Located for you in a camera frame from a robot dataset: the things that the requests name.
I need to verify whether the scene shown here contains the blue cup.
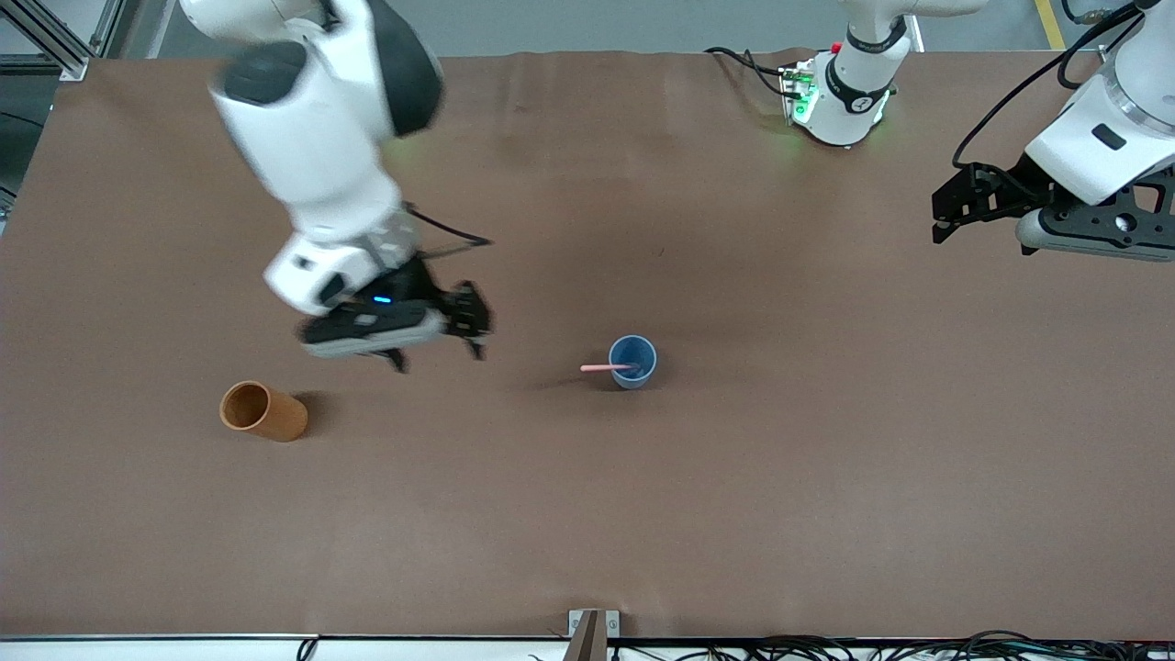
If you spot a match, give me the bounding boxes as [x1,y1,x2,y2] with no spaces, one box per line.
[608,334,659,390]

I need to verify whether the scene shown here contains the orange-brown cylindrical cup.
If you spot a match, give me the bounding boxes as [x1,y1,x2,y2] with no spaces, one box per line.
[219,380,309,443]

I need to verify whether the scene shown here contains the brown table cover sheet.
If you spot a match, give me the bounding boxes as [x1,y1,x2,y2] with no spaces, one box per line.
[0,48,1175,641]

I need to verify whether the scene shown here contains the black left base cable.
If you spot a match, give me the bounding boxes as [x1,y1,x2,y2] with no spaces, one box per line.
[704,45,801,99]

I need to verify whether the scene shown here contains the brown wooden post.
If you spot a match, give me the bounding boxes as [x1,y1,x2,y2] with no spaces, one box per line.
[563,611,609,661]

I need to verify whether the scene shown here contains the aluminium frame profile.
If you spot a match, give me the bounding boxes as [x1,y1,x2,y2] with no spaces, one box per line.
[0,0,126,83]

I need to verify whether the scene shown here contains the grey metal bracket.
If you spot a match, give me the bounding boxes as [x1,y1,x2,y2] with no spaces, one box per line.
[568,610,621,661]

